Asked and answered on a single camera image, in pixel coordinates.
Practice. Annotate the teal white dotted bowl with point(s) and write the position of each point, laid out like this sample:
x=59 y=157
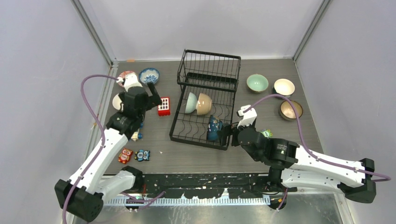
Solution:
x=283 y=87

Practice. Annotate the green white toy car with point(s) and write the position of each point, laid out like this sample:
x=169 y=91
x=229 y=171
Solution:
x=137 y=135

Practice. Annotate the blue zigzag pattern bowl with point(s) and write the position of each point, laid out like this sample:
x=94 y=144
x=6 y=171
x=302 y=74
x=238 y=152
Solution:
x=125 y=73

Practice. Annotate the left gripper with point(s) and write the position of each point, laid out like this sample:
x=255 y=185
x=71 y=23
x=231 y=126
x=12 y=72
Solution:
x=154 y=99

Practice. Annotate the green owl toy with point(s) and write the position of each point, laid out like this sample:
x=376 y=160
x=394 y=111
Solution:
x=267 y=133

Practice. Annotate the blue owl toy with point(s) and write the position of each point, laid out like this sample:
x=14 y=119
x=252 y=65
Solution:
x=142 y=155

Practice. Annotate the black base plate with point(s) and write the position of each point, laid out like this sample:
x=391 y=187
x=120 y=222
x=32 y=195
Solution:
x=207 y=185

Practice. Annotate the red white toy block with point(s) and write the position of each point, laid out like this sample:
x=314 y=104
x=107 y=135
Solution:
x=164 y=108

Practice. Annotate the red owl toy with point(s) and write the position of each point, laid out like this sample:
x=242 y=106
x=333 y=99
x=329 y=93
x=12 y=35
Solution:
x=125 y=156

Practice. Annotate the brown striped bowl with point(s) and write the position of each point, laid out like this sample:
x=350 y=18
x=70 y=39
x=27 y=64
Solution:
x=290 y=111

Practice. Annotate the white blue floral bowl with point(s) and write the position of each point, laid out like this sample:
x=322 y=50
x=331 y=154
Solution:
x=149 y=75

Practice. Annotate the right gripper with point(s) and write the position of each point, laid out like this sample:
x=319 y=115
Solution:
x=226 y=130

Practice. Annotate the beige plain bowl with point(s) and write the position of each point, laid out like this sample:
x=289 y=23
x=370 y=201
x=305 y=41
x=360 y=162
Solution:
x=204 y=104

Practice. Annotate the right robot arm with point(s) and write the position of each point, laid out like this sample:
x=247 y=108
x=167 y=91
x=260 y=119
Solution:
x=293 y=166

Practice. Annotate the black wire dish rack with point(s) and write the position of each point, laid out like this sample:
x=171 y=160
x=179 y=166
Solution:
x=208 y=83

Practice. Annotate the light teal ribbed bowl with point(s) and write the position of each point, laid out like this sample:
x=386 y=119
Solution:
x=191 y=103

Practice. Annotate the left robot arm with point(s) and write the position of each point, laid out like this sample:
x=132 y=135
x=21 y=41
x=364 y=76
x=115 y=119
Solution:
x=84 y=194

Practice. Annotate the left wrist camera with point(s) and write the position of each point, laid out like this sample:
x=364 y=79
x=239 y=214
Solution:
x=128 y=81

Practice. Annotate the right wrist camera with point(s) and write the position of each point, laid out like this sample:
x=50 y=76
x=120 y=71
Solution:
x=247 y=115

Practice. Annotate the beige bowl with bird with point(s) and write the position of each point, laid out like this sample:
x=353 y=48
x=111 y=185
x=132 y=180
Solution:
x=117 y=103

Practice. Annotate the dark blue glazed bowl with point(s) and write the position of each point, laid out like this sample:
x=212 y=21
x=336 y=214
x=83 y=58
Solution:
x=214 y=125

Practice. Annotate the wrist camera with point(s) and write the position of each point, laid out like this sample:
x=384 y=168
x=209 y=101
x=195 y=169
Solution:
x=128 y=81
x=247 y=115

